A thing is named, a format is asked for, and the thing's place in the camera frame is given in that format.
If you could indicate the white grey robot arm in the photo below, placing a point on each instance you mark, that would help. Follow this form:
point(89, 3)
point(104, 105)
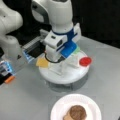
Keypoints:
point(57, 13)

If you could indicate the white divided round tray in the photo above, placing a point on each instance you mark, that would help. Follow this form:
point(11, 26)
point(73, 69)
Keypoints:
point(67, 71)

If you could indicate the yellow cheese slice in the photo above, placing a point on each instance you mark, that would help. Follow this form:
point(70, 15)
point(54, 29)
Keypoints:
point(42, 62)

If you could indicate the white paper plate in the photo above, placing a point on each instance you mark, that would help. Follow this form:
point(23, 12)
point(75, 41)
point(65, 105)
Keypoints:
point(63, 105)

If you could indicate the blue orange background device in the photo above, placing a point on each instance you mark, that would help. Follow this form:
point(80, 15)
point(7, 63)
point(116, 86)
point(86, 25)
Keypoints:
point(6, 72)

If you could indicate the red tomato slice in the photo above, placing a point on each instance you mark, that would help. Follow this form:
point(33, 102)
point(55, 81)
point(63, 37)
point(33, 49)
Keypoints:
point(85, 61)

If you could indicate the brown round meat patty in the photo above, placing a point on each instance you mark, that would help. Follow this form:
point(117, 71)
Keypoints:
point(77, 112)

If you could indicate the green lettuce piece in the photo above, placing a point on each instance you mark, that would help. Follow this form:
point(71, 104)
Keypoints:
point(77, 50)

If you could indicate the toasted bread slice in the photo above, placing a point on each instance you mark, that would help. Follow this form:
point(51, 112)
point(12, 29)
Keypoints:
point(68, 116)

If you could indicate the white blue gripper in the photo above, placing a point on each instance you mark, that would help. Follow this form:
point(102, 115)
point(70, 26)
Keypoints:
point(60, 46)

